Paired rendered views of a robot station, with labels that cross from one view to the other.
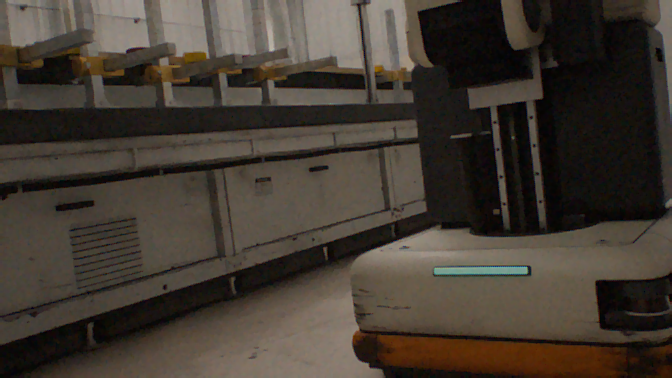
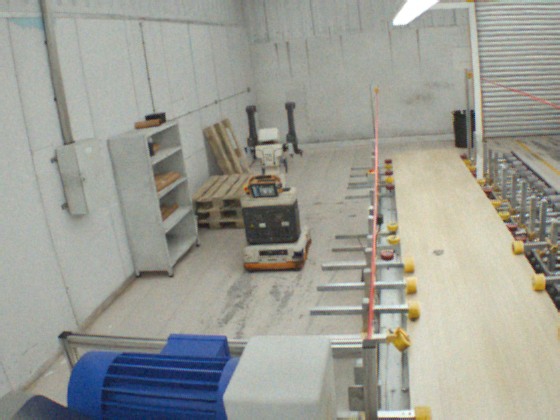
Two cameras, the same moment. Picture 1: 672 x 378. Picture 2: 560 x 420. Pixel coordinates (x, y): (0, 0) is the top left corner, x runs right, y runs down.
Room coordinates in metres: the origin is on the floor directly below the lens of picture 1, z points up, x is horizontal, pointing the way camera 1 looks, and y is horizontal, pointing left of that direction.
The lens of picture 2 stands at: (6.15, -2.17, 2.14)
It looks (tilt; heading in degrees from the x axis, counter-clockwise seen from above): 17 degrees down; 159
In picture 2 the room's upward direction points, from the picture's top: 7 degrees counter-clockwise
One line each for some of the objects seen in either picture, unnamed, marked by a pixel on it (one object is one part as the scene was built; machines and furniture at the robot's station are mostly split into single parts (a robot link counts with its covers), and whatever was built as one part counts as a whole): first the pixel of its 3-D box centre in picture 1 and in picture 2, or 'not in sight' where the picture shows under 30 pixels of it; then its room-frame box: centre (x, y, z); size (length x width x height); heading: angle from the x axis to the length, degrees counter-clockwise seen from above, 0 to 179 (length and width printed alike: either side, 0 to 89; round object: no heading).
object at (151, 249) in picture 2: not in sight; (157, 197); (0.72, -1.49, 0.78); 0.90 x 0.45 x 1.55; 146
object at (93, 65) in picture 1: (98, 67); not in sight; (1.89, 0.61, 0.82); 0.14 x 0.06 x 0.05; 146
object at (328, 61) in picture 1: (286, 71); (368, 196); (2.49, 0.13, 0.82); 0.43 x 0.03 x 0.04; 56
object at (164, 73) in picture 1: (167, 74); not in sight; (2.10, 0.47, 0.80); 0.14 x 0.06 x 0.05; 146
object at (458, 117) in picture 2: not in sight; (465, 128); (-1.19, 4.86, 0.36); 0.59 x 0.58 x 0.73; 146
